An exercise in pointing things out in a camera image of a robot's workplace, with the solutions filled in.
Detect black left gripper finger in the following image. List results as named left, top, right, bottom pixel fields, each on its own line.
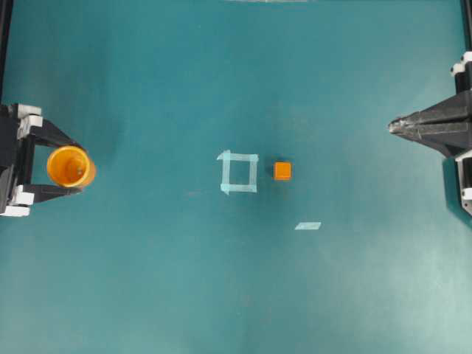
left=1, top=184, right=83, bottom=216
left=10, top=104, right=83, bottom=152

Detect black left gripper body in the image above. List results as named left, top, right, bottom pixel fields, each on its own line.
left=1, top=104, right=35, bottom=212

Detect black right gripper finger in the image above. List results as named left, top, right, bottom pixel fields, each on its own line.
left=389, top=123, right=471, bottom=158
left=388, top=90, right=471, bottom=130

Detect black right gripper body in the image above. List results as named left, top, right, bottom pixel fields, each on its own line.
left=455, top=150, right=471, bottom=215

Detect orange plastic cup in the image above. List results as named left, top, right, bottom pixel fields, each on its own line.
left=46, top=145, right=97, bottom=189

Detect small tape strip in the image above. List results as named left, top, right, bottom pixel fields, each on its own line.
left=295, top=222, right=322, bottom=231

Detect orange cube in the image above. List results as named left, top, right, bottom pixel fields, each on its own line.
left=274, top=162, right=292, bottom=181

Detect tape square marker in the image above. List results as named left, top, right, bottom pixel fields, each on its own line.
left=217, top=150, right=259, bottom=195

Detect black left frame rail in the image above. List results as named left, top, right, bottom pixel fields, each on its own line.
left=0, top=0, right=14, bottom=97

